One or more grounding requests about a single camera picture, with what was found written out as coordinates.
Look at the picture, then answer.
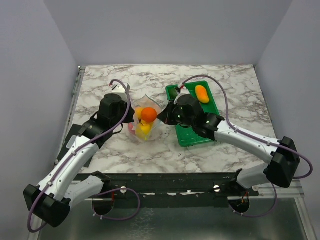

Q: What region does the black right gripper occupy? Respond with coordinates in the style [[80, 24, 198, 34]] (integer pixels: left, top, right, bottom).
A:
[[157, 99, 195, 129]]

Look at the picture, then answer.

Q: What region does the orange fruit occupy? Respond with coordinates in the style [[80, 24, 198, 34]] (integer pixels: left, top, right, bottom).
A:
[[141, 107, 158, 123]]

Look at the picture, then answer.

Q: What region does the clear zip top bag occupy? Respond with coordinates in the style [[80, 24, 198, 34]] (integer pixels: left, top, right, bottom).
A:
[[126, 95, 162, 143]]

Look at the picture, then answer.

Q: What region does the red apple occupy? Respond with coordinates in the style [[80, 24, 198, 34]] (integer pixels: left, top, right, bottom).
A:
[[128, 123, 135, 134]]

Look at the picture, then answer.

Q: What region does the peach with green leaf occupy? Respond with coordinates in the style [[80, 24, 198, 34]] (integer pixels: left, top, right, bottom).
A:
[[134, 106, 144, 119]]

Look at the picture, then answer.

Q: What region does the yellow apple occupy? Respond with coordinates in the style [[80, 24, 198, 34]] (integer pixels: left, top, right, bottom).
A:
[[135, 120, 154, 141]]

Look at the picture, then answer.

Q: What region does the green avocado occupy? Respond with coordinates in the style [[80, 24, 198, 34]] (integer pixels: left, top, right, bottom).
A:
[[170, 90, 178, 99]]

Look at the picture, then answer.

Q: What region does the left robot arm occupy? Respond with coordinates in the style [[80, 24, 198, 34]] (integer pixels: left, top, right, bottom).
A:
[[23, 92, 134, 233]]

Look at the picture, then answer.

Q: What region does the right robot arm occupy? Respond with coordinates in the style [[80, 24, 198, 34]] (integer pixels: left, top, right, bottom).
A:
[[157, 94, 301, 196]]

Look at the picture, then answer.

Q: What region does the green plastic tray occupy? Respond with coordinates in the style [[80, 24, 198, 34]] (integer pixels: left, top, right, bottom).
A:
[[161, 80, 223, 147]]

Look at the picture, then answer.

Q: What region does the yellow orange mango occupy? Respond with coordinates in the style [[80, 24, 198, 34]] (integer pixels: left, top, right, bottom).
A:
[[194, 85, 210, 104]]

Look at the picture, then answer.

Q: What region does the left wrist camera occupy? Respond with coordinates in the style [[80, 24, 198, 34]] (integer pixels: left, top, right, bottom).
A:
[[110, 82, 127, 98]]

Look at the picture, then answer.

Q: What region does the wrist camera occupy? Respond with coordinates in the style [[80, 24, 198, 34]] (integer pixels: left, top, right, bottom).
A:
[[110, 82, 127, 98], [174, 84, 190, 102]]

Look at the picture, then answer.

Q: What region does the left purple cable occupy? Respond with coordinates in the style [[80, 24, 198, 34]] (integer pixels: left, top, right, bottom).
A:
[[26, 79, 141, 233]]

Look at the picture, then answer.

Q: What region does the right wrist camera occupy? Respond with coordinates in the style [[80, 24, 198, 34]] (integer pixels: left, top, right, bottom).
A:
[[174, 84, 190, 102]]

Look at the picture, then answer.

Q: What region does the metal table edge rail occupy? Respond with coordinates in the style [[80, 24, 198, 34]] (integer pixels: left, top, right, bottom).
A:
[[57, 66, 86, 156]]

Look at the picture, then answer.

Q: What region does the black mounting rail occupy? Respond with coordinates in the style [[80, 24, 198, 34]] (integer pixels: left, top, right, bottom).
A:
[[74, 169, 261, 208]]

